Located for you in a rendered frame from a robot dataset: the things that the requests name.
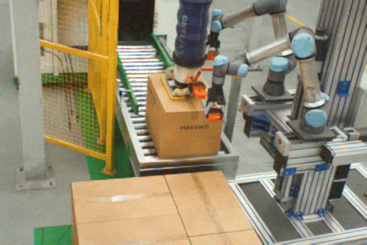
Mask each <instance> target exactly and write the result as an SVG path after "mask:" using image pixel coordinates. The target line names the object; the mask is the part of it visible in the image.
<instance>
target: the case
mask: <svg viewBox="0 0 367 245"><path fill-rule="evenodd" d="M161 77H166V74H165V73H150V74H148V84H147V95H146V115H145V122H146V125H147V127H148V129H149V133H150V135H151V138H152V140H153V143H154V145H155V149H156V152H157V154H158V157H159V158H160V159H162V158H180V157H189V156H198V155H218V154H219V146H220V141H221V129H222V124H223V122H222V121H221V120H220V121H219V122H207V121H208V120H207V118H206V116H205V115H204V111H203V110H202V109H201V106H200V101H199V100H198V99H197V97H196V95H190V94H186V95H184V97H185V98H186V99H185V100H171V99H170V97H169V96H168V94H167V92H166V88H165V87H164V85H163V83H162V81H161V79H160V78H161Z"/></svg>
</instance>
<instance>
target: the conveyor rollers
mask: <svg viewBox="0 0 367 245"><path fill-rule="evenodd" d="M117 51H118V54H119V56H120V59H121V62H122V64H123V66H124V69H125V71H126V73H127V77H128V79H129V81H130V83H131V86H132V89H133V92H134V94H135V96H136V99H137V100H138V105H139V109H138V115H135V113H134V111H133V108H132V105H131V102H130V100H129V97H128V94H127V92H122V94H123V98H124V100H125V103H126V105H127V109H128V112H129V115H130V117H131V120H132V124H133V127H134V128H135V132H136V133H137V136H138V141H139V143H140V146H141V148H142V150H143V155H144V157H145V159H146V160H153V159H160V158H159V157H158V154H157V152H156V149H155V145H154V143H153V140H152V138H151V135H150V133H149V129H148V127H147V125H146V122H145V115H146V95H147V84H148V74H150V73H165V71H166V66H165V64H164V63H163V61H162V60H161V58H160V55H158V53H157V51H156V50H155V47H154V46H153V45H118V46H117ZM116 79H117V81H118V84H119V86H120V89H121V90H126V88H125V86H124V84H123V81H122V79H121V76H120V73H119V71H118V68H117V67H116ZM220 150H221V145H220V146H219V154H218V155H224V154H225V152H224V151H220ZM148 155H149V156H148Z"/></svg>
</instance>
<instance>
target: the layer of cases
mask: <svg viewBox="0 0 367 245"><path fill-rule="evenodd" d="M71 187H72V234H73V245H262V242H260V240H259V237H258V236H257V234H256V232H255V231H254V228H253V226H252V225H251V223H250V222H249V219H248V218H247V216H246V215H245V213H244V211H243V209H242V207H241V205H240V204H239V202H238V200H237V198H236V196H235V195H234V194H233V192H232V189H231V188H230V186H229V184H228V183H227V180H226V178H225V177H224V175H223V174H222V172H221V171H212V172H196V173H181V174H173V175H165V176H149V177H141V178H140V177H132V178H117V179H110V180H101V181H85V182H71Z"/></svg>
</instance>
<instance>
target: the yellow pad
mask: <svg viewBox="0 0 367 245"><path fill-rule="evenodd" d="M160 79H161V81H162V83H163V85H164V87H165V88H166V92H167V94H168V96H169V97H170V99H171V100H185V99H186V98H185V97H184V95H175V94H174V90H175V89H176V88H179V89H180V87H169V85H168V83H167V81H174V77H172V78H168V79H166V78H165V77H161V78H160Z"/></svg>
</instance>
